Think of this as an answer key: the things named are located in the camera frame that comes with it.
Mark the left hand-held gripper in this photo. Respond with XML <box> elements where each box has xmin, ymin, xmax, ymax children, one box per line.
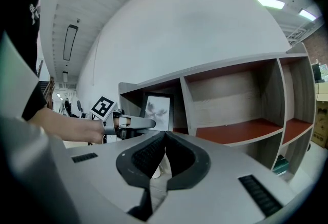
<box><xmin>91</xmin><ymin>96</ymin><xmax>156</xmax><ymax>144</ymax></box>

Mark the black picture frame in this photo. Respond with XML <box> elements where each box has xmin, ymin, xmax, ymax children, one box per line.
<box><xmin>139</xmin><ymin>91</ymin><xmax>175</xmax><ymax>132</ymax></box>

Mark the grey wooden desk with hutch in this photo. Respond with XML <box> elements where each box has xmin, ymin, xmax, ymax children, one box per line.
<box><xmin>118</xmin><ymin>43</ymin><xmax>317</xmax><ymax>183</ymax></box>

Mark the person's left forearm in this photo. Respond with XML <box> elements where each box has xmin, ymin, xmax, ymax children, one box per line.
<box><xmin>27</xmin><ymin>107</ymin><xmax>106</xmax><ymax>145</ymax></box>

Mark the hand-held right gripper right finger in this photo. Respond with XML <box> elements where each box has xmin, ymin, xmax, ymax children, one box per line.
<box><xmin>153</xmin><ymin>131</ymin><xmax>308</xmax><ymax>224</ymax></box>

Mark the bright ceiling light panel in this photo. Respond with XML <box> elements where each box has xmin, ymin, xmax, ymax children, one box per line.
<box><xmin>298</xmin><ymin>8</ymin><xmax>317</xmax><ymax>22</ymax></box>
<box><xmin>253</xmin><ymin>0</ymin><xmax>285</xmax><ymax>10</ymax></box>

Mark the green book stack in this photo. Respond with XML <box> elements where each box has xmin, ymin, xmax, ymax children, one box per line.
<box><xmin>272</xmin><ymin>154</ymin><xmax>291</xmax><ymax>175</ymax></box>

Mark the person's left hand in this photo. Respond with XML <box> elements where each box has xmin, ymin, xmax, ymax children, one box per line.
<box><xmin>114</xmin><ymin>116</ymin><xmax>133</xmax><ymax>128</ymax></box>

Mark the long black-framed ceiling light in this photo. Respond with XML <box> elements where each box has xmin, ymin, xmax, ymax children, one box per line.
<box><xmin>63</xmin><ymin>24</ymin><xmax>79</xmax><ymax>62</ymax></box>

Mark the person's black shirt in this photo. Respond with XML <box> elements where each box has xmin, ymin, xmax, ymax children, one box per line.
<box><xmin>0</xmin><ymin>0</ymin><xmax>48</xmax><ymax>121</ymax></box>

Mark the small cardboard box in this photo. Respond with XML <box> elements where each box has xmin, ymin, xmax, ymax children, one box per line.
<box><xmin>313</xmin><ymin>101</ymin><xmax>328</xmax><ymax>149</ymax></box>

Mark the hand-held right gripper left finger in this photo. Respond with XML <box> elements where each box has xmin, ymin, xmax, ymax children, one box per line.
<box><xmin>64</xmin><ymin>131</ymin><xmax>166</xmax><ymax>223</ymax></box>

